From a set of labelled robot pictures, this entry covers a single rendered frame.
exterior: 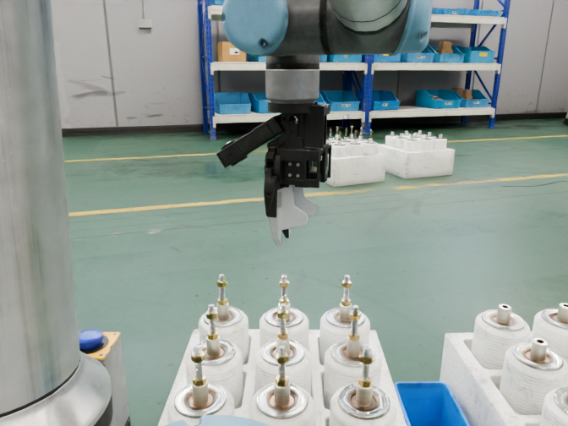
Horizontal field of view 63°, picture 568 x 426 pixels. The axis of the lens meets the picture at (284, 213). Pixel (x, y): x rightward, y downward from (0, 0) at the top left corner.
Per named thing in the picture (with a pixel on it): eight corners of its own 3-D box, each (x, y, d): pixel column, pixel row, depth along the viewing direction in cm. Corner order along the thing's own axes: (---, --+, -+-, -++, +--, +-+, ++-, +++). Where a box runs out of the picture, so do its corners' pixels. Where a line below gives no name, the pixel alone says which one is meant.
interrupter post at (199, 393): (188, 402, 67) (187, 383, 66) (200, 394, 69) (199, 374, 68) (200, 409, 66) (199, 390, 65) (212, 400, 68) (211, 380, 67)
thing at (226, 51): (245, 62, 488) (245, 41, 482) (222, 62, 481) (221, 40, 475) (239, 62, 515) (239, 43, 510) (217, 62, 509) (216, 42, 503)
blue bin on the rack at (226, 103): (210, 111, 537) (209, 92, 531) (242, 110, 548) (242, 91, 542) (217, 115, 492) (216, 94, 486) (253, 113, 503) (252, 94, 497)
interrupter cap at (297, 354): (309, 365, 76) (309, 362, 75) (264, 370, 74) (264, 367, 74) (300, 340, 83) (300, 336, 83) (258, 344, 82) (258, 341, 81)
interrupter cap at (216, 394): (162, 406, 67) (162, 401, 66) (200, 378, 73) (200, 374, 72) (200, 428, 62) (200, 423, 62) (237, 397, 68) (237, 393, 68)
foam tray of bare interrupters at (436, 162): (452, 174, 329) (455, 149, 324) (405, 178, 316) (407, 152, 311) (418, 165, 364) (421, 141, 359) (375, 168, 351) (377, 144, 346)
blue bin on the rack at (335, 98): (314, 108, 574) (314, 90, 568) (342, 107, 586) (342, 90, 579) (330, 111, 529) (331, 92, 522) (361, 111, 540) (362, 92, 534)
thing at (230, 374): (248, 454, 81) (246, 364, 75) (193, 466, 78) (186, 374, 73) (239, 416, 90) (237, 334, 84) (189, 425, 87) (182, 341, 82)
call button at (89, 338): (98, 354, 68) (96, 342, 67) (70, 354, 68) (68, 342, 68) (108, 339, 72) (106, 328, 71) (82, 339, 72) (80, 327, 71)
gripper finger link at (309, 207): (315, 241, 73) (314, 187, 69) (279, 237, 75) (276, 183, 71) (320, 232, 75) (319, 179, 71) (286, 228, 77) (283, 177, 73)
